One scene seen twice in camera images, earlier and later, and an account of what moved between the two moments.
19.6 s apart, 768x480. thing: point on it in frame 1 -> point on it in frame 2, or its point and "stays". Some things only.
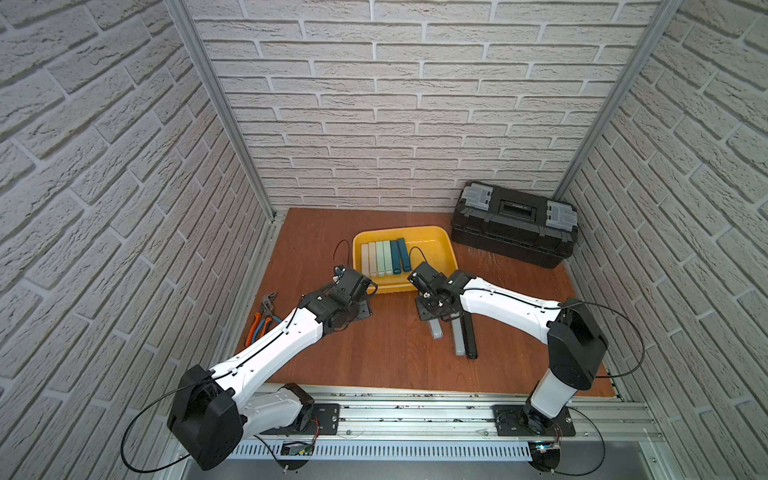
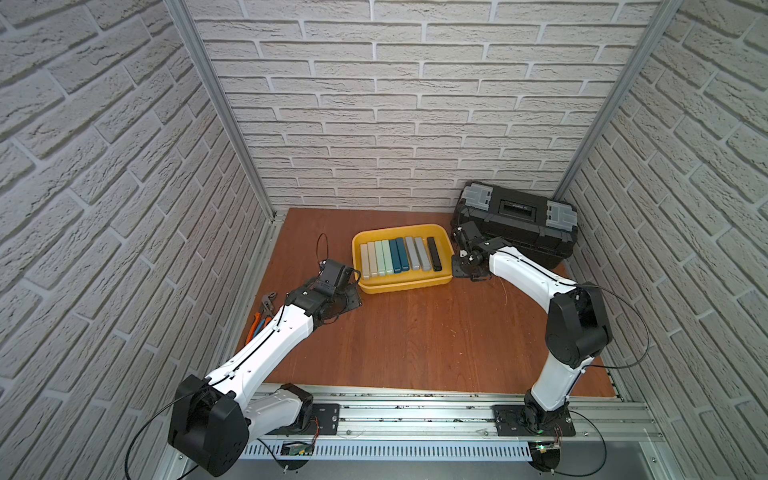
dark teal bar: [396, 258] stays
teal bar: [404, 256] stays
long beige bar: [372, 248] stays
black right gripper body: [426, 308] -> [463, 268]
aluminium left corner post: [225, 105] stays
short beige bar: [365, 259] stays
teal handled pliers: [268, 313] stays
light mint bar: [388, 257] stays
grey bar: [458, 334] -> [422, 253]
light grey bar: [436, 328] -> [412, 252]
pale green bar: [380, 258] stays
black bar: [468, 336] -> [436, 262]
